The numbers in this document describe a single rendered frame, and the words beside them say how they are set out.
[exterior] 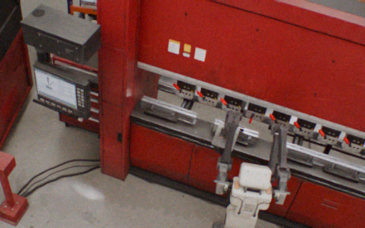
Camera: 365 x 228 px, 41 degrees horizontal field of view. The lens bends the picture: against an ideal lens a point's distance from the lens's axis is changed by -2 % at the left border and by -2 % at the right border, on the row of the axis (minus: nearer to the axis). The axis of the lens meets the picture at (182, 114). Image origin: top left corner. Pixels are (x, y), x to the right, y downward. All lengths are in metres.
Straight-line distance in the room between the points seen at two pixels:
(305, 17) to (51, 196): 2.89
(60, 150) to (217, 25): 2.38
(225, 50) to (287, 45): 0.47
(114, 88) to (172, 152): 0.85
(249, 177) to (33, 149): 2.57
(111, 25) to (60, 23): 0.38
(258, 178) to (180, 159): 1.24
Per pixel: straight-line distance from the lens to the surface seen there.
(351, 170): 4.28
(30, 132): 5.39
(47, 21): 3.51
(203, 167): 4.47
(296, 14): 3.33
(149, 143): 4.48
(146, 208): 4.76
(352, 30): 3.35
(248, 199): 3.49
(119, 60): 3.79
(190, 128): 4.25
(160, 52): 3.85
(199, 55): 3.74
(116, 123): 4.29
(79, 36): 3.37
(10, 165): 4.18
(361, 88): 3.65
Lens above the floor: 4.03
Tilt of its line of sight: 47 degrees down
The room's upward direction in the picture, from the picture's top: 9 degrees clockwise
